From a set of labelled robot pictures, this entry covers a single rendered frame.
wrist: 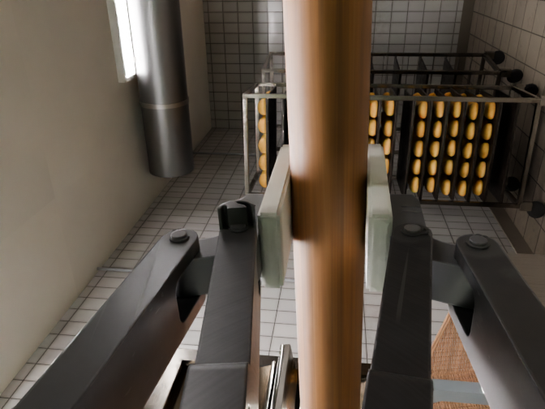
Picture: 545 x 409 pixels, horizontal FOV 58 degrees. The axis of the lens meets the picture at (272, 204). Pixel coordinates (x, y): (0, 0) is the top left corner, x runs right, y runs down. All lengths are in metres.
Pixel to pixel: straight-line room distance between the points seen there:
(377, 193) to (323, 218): 0.02
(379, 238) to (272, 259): 0.04
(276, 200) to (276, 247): 0.02
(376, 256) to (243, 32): 5.13
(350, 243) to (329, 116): 0.05
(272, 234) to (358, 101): 0.05
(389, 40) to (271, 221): 5.07
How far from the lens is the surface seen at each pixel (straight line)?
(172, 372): 2.35
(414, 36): 5.24
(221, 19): 5.30
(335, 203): 0.18
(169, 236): 0.16
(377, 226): 0.16
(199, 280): 0.16
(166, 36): 3.27
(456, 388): 1.49
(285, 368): 2.11
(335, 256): 0.20
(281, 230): 0.17
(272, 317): 2.58
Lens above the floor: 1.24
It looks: 7 degrees up
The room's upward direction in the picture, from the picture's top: 88 degrees counter-clockwise
